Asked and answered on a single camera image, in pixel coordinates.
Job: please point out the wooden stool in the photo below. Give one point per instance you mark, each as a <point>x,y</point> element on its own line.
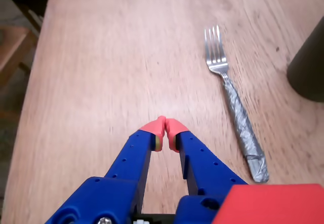
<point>12,44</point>

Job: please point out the red camera mount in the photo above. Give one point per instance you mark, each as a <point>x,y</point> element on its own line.
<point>265,206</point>

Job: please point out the gray glass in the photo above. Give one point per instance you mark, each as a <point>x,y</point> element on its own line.
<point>308,69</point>

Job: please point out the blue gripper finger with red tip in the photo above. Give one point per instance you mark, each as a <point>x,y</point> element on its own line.
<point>121,163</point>
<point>202,163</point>

